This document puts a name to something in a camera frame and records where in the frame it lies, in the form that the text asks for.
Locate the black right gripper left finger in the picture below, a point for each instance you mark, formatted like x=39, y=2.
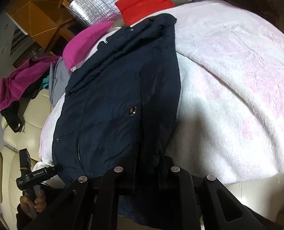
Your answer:
x=95, y=201

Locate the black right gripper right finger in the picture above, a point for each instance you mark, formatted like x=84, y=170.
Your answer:
x=206, y=198

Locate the navy blue padded jacket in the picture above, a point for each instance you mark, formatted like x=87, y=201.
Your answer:
x=120, y=109

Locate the person's left hand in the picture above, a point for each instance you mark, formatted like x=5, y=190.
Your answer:
x=32, y=207

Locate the black garment on sofa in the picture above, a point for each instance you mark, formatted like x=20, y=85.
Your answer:
x=13, y=113

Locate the white pink bed blanket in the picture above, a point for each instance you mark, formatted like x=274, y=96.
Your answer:
x=230, y=118

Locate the teal garment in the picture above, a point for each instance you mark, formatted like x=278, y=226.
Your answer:
x=45, y=83

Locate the magenta fleece garment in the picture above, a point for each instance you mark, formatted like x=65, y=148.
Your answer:
x=13, y=86

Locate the grey garment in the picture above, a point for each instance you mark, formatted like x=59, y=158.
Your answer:
x=58, y=80

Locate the magenta pillow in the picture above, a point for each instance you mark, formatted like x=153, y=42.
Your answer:
x=78, y=47

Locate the wooden pillar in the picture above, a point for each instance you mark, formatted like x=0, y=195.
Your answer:
x=43, y=20

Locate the red pillow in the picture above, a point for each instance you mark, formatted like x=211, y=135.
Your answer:
x=134, y=10

